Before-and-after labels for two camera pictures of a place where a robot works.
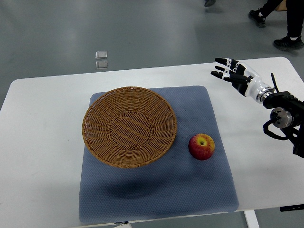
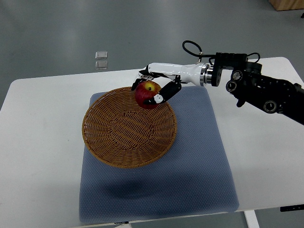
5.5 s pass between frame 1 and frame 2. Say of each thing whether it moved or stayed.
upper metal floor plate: stayed
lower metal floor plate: stayed
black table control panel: stayed
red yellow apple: moved
